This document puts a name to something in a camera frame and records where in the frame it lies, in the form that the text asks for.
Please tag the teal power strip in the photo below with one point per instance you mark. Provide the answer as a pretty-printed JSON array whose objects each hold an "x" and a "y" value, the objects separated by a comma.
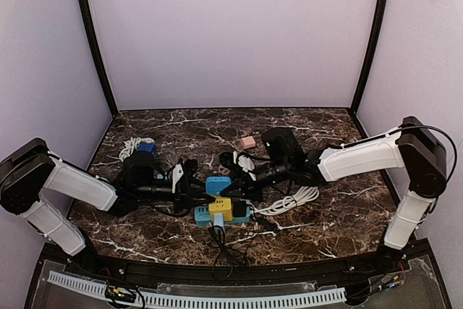
[{"x": 203, "y": 217}]

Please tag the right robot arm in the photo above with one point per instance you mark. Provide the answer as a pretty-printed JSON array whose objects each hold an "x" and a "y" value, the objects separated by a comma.
[{"x": 411, "y": 146}]

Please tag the blue square socket adapter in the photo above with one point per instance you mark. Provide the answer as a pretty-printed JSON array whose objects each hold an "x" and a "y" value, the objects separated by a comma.
[{"x": 214, "y": 185}]

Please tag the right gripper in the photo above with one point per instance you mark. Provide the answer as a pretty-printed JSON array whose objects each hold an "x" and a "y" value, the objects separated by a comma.
[{"x": 242, "y": 181}]

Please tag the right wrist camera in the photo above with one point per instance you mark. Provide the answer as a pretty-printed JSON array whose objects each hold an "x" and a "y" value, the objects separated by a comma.
[{"x": 238, "y": 164}]

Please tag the yellow cube socket adapter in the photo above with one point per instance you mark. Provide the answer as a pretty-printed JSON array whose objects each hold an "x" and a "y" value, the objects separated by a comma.
[{"x": 221, "y": 205}]

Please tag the light blue charger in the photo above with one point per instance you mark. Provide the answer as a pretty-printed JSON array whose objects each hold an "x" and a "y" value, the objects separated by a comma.
[{"x": 218, "y": 222}]

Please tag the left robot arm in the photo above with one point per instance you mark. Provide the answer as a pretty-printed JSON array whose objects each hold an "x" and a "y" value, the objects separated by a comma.
[{"x": 33, "y": 168}]

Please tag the pink charger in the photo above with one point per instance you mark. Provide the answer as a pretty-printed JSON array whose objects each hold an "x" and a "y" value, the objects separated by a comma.
[{"x": 247, "y": 142}]

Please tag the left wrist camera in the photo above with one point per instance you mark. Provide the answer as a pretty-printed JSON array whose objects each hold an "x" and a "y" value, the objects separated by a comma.
[{"x": 182, "y": 174}]

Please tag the dark blue cube adapter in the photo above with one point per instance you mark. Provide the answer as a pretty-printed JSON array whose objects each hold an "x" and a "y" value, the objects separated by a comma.
[{"x": 147, "y": 147}]

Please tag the black power adapter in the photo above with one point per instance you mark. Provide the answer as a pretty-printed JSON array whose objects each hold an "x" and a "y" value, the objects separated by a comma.
[{"x": 239, "y": 209}]

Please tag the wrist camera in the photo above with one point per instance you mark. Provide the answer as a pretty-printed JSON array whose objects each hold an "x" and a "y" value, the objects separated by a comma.
[
  {"x": 182, "y": 174},
  {"x": 238, "y": 164}
]

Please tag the white slotted cable duct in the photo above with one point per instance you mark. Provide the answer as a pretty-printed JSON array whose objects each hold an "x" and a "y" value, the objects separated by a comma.
[{"x": 189, "y": 296}]

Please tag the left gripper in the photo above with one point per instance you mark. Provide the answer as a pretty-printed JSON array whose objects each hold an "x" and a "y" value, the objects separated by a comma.
[{"x": 184, "y": 189}]

